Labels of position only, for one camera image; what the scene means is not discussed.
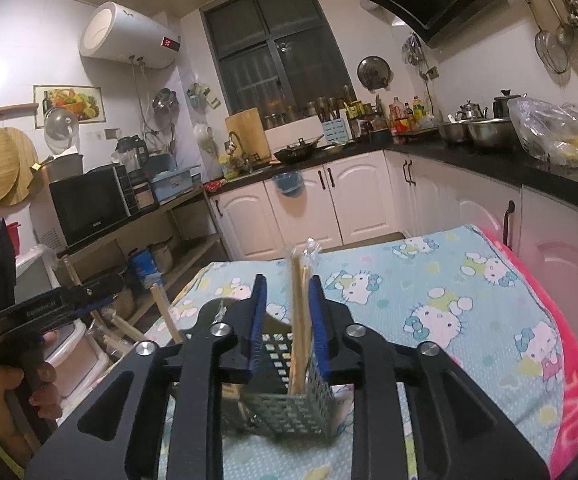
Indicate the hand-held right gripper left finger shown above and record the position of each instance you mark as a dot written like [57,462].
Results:
[256,330]

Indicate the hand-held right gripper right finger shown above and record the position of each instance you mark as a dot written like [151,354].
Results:
[319,335]

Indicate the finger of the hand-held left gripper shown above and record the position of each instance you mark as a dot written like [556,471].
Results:
[94,297]

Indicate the wooden chopsticks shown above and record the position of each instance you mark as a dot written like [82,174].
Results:
[299,320]
[119,331]
[165,310]

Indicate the green perforated utensil holder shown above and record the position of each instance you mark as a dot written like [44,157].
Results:
[279,410]

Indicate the person's left hand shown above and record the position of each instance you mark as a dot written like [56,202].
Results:
[4,410]

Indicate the blue snack packet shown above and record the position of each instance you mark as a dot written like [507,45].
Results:
[144,265]

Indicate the clear storage box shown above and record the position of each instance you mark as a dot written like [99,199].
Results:
[84,360]

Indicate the black microwave oven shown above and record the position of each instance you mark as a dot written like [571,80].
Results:
[89,205]

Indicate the cartoon cat printed blanket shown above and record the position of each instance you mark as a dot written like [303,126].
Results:
[419,280]

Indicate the white sink base cabinets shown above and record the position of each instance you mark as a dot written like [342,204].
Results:
[309,210]

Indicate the wooden shelf rack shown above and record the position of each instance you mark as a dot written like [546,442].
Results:
[191,207]

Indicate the blue storage box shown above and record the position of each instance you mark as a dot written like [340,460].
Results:
[174,182]

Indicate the black electric kettle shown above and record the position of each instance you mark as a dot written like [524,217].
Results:
[131,155]

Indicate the blue hanging bin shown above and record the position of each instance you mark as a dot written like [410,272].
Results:
[286,184]

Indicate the round wooden board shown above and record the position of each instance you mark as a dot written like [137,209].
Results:
[28,160]

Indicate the black wok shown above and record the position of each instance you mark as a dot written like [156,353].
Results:
[294,152]

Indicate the sink faucet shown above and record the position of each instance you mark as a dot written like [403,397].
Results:
[236,147]

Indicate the wooden cutting board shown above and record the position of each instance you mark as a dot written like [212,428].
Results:
[246,132]

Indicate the white side base cabinets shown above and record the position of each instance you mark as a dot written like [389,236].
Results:
[469,200]

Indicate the blue knife block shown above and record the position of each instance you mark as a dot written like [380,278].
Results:
[336,130]

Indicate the hanging steel bowl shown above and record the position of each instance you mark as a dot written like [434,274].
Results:
[165,101]

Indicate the row of windowsill jars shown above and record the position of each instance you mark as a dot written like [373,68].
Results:
[314,107]

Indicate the cluster of condiment bottles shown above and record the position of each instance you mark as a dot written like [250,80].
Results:
[409,115]

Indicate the steel mixing bowl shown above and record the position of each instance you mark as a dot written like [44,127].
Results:
[491,132]
[454,132]

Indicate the black countertop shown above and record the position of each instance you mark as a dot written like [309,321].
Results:
[494,160]

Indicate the white electric water heater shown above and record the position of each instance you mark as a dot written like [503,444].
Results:
[124,35]

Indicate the dark glass pot lid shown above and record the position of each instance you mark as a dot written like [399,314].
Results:
[375,74]

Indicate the dark framed window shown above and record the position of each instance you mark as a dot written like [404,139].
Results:
[269,60]

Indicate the small steel teapot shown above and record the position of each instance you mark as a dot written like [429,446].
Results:
[471,111]

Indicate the tall steel kettle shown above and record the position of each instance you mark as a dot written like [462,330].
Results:
[506,105]

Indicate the clear plastic bag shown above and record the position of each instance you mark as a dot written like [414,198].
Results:
[559,130]

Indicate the fruit wall picture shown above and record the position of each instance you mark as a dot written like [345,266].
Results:
[69,102]

